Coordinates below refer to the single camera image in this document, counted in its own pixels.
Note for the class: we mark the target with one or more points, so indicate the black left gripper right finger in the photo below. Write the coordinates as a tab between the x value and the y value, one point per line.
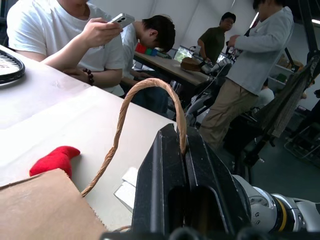
212	190

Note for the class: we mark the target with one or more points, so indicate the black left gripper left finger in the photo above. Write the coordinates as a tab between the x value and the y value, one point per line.
160	180

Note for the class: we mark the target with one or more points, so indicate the brown paper bag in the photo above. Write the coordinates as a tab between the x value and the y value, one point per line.
37	205

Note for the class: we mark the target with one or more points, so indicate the silver smartphone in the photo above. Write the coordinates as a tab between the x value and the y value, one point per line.
120	20

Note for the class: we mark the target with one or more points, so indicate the red plush toy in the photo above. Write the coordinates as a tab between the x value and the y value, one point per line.
57	160

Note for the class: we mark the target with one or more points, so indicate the brown bag on background table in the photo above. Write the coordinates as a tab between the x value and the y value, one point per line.
190	65

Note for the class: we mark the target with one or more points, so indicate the hand of white-shirted person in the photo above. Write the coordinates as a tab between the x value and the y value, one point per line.
97	32

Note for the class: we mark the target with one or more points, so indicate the white cardboard box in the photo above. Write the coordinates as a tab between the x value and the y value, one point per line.
127	192

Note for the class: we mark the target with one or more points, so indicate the metal folding rack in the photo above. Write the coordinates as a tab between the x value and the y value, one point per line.
305	142

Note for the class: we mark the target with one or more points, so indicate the seated person in white shirt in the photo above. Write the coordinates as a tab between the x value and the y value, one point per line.
266	96

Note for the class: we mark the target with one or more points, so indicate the wooden background table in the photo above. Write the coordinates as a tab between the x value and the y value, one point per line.
172	68

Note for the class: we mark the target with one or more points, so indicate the grey hanging cloth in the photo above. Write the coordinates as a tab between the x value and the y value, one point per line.
287	100

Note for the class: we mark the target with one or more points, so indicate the blue block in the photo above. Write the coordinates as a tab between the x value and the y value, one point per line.
155	52

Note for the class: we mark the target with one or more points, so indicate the computer monitor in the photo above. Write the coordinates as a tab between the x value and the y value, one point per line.
183	53

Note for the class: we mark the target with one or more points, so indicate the green block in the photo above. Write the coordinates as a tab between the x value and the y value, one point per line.
149	51

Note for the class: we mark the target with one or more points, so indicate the red block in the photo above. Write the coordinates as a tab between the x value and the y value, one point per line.
140	47

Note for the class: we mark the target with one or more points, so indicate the storage shelf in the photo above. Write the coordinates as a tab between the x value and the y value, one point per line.
282	67

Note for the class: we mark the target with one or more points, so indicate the person in olive shirt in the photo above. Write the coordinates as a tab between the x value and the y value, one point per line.
215	42

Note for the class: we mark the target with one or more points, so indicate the person in grey hoodie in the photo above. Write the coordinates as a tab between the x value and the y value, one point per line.
260	50

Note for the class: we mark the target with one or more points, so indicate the black-haired person bent down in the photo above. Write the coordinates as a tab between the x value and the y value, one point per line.
160	30

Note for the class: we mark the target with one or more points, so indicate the black racket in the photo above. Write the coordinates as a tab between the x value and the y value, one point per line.
17	73

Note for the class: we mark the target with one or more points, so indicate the person in white T-shirt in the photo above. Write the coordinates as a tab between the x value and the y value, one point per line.
37	27

